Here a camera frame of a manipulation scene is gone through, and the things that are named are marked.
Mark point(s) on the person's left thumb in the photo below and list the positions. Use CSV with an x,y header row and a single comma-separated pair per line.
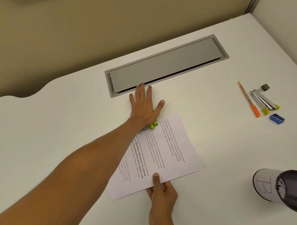
x,y
160,106

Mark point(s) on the person's left hand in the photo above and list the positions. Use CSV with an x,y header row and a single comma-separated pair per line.
x,y
143,110

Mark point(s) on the person's right hand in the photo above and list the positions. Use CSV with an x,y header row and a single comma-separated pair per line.
x,y
162,204

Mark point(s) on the printed white paper sheets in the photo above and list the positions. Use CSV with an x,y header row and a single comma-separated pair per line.
x,y
176,150

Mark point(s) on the orange pen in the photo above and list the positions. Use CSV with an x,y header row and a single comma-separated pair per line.
x,y
254,110

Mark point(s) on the silver stapler with yellow tips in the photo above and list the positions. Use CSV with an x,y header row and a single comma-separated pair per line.
x,y
263,101

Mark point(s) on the black mesh pen cup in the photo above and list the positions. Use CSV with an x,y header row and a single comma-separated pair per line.
x,y
287,188

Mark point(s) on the person's left forearm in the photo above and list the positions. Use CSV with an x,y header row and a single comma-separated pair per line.
x,y
79,172

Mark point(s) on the green stapler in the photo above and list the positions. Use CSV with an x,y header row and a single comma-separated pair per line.
x,y
153,124

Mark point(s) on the black binder clip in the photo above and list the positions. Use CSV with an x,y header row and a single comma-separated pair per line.
x,y
264,87

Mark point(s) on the person's right thumb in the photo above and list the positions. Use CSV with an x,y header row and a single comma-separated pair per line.
x,y
156,183

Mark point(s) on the person's left little finger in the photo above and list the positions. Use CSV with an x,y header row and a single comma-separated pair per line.
x,y
132,100

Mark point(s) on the grey partition post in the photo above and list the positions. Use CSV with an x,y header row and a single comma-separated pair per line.
x,y
253,3

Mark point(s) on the blue pencil sharpener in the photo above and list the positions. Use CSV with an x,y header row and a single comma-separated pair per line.
x,y
277,119

